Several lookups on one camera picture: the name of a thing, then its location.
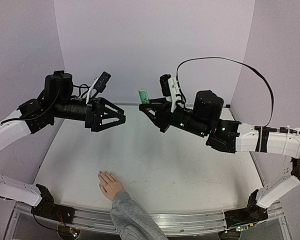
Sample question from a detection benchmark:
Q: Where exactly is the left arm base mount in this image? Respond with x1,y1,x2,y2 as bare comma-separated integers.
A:
31,203,75,224

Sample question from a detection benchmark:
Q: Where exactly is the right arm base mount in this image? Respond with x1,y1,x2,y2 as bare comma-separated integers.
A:
224,208,268,230

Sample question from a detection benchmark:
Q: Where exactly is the aluminium front rail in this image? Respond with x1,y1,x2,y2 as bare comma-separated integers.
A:
14,194,286,237

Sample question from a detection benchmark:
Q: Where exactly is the black right camera cable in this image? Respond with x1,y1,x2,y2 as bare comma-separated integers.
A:
176,57,276,127

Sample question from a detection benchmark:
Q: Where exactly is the nail polish bottle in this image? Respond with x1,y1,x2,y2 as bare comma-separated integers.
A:
141,98,150,104

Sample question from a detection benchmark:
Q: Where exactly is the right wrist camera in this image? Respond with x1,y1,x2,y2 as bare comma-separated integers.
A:
159,74,186,113

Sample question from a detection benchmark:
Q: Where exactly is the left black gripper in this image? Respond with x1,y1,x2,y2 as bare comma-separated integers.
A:
53,96,128,131

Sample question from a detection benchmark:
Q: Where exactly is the white nail polish cap brush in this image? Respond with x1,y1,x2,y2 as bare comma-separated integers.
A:
138,88,149,101

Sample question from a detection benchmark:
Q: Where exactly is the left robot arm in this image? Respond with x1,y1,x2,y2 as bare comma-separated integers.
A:
0,70,126,219

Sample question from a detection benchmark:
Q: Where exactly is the mannequin hand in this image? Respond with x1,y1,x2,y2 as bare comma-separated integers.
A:
98,171,125,201

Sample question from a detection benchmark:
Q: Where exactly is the grey sleeved forearm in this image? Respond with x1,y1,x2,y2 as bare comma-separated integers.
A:
110,192,167,240

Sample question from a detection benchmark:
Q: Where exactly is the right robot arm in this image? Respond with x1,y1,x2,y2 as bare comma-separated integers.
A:
139,89,300,227

